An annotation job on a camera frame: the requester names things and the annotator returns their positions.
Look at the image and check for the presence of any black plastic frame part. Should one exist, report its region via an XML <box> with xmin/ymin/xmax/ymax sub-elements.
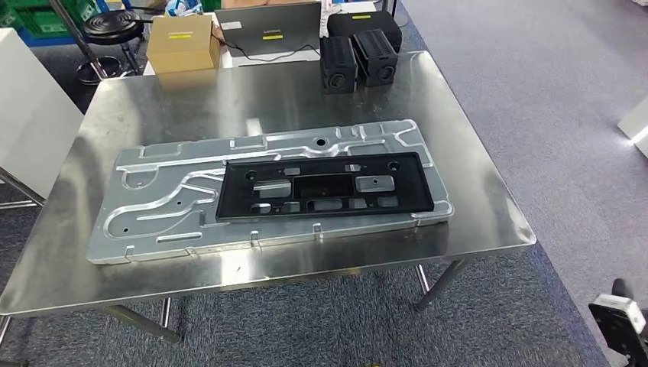
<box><xmin>215</xmin><ymin>151</ymin><xmax>436</xmax><ymax>222</ymax></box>

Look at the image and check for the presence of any stainless steel workbench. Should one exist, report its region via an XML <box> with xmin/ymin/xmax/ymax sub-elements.
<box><xmin>0</xmin><ymin>50</ymin><xmax>538</xmax><ymax>346</ymax></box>

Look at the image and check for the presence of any black ribbed plastic box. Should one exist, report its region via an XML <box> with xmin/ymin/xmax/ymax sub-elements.
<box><xmin>352</xmin><ymin>29</ymin><xmax>400</xmax><ymax>88</ymax></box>
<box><xmin>319</xmin><ymin>35</ymin><xmax>359</xmax><ymax>95</ymax></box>

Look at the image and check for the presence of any white desk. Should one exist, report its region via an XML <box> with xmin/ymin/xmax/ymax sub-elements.
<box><xmin>143</xmin><ymin>0</ymin><xmax>386</xmax><ymax>77</ymax></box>

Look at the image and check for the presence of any grey laptop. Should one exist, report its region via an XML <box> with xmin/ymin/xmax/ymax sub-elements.
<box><xmin>215</xmin><ymin>2</ymin><xmax>323</xmax><ymax>57</ymax></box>

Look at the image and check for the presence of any grey stamped metal panel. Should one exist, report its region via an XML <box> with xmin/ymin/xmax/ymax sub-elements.
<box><xmin>86</xmin><ymin>119</ymin><xmax>455</xmax><ymax>266</ymax></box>

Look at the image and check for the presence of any black case with yellow label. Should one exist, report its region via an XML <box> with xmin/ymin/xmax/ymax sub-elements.
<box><xmin>326</xmin><ymin>10</ymin><xmax>403</xmax><ymax>52</ymax></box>

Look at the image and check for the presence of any brown cardboard box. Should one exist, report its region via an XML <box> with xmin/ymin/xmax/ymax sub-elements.
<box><xmin>145</xmin><ymin>14</ymin><xmax>222</xmax><ymax>76</ymax></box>

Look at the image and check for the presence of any dark pole with round base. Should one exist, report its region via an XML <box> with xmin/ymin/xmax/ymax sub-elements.
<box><xmin>47</xmin><ymin>0</ymin><xmax>124</xmax><ymax>86</ymax></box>

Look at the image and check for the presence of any black round stool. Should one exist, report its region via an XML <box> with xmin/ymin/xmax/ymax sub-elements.
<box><xmin>83</xmin><ymin>10</ymin><xmax>146</xmax><ymax>77</ymax></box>

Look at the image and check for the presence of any white table with chrome legs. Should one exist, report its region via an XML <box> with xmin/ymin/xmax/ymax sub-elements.
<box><xmin>0</xmin><ymin>28</ymin><xmax>85</xmax><ymax>211</ymax></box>

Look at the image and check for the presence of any blue plastic crate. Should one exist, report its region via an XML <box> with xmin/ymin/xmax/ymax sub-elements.
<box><xmin>18</xmin><ymin>28</ymin><xmax>77</xmax><ymax>49</ymax></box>

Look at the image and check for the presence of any green plastic crate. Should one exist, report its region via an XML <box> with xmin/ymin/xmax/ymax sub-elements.
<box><xmin>0</xmin><ymin>0</ymin><xmax>99</xmax><ymax>39</ymax></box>

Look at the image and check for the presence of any black laptop cable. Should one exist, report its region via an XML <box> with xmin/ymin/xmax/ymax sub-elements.
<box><xmin>220</xmin><ymin>40</ymin><xmax>322</xmax><ymax>65</ymax></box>

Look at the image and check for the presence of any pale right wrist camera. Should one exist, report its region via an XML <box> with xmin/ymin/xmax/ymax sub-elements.
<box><xmin>588</xmin><ymin>294</ymin><xmax>648</xmax><ymax>367</ymax></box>

